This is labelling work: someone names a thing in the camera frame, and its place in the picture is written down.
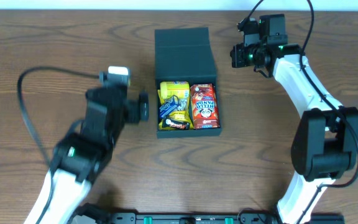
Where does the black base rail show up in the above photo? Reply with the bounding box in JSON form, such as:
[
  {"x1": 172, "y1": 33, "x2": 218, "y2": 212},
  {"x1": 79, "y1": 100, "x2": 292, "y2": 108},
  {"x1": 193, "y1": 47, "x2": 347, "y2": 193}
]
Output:
[{"x1": 70, "y1": 203, "x2": 346, "y2": 224}]

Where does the black Mars chocolate bar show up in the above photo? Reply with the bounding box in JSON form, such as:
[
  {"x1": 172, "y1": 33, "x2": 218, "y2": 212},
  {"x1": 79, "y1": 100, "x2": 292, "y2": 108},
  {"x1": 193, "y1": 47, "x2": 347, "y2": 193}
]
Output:
[{"x1": 162, "y1": 118, "x2": 190, "y2": 130}]

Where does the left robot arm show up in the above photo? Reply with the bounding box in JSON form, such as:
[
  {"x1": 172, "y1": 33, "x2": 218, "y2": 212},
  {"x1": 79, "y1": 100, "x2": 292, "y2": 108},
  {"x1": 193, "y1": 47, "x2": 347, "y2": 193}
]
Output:
[{"x1": 25, "y1": 86, "x2": 149, "y2": 223}]

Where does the yellow Hacks candy bag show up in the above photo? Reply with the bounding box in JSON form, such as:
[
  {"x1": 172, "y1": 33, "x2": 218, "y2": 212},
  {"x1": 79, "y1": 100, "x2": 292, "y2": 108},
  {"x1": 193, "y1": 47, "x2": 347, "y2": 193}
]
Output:
[{"x1": 158, "y1": 90, "x2": 193, "y2": 130}]

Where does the blue Eclipse mint pack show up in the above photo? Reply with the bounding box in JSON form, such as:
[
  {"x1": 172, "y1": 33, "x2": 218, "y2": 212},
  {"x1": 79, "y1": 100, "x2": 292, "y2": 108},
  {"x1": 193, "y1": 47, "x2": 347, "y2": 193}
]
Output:
[{"x1": 159, "y1": 95, "x2": 180, "y2": 119}]

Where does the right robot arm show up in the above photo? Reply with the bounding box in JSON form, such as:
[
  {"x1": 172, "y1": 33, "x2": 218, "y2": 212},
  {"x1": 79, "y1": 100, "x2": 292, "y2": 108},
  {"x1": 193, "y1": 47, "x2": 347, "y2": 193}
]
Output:
[{"x1": 230, "y1": 14, "x2": 358, "y2": 223}]

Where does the black box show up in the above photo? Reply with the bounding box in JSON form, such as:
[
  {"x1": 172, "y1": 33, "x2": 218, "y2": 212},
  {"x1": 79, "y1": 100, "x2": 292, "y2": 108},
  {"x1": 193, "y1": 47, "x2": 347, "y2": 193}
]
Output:
[{"x1": 154, "y1": 27, "x2": 223, "y2": 139}]

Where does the yellow candy tube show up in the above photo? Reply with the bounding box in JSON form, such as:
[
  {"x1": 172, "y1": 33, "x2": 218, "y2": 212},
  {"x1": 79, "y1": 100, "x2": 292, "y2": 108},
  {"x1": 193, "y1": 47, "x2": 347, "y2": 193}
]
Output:
[{"x1": 160, "y1": 81, "x2": 190, "y2": 100}]

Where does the red Hello Panda box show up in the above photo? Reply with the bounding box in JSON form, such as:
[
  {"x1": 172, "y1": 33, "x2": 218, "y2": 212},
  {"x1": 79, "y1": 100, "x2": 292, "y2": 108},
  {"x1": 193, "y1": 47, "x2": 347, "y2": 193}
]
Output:
[{"x1": 190, "y1": 83, "x2": 220, "y2": 129}]

